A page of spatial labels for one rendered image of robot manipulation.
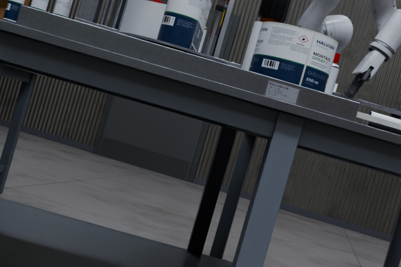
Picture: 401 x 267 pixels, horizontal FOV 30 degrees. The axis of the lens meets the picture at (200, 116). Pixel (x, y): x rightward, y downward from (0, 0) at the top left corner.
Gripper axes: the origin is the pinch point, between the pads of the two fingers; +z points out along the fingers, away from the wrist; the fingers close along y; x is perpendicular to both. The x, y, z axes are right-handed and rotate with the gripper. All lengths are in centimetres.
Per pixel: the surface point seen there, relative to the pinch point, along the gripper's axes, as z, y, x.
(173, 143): 60, -691, -16
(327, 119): 24, 84, -16
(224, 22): 5.0, -12.6, -47.6
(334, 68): -2.2, 2.0, -9.3
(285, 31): 10, 66, -34
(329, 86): 3.5, 1.9, -7.1
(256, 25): 6.6, 30.0, -39.3
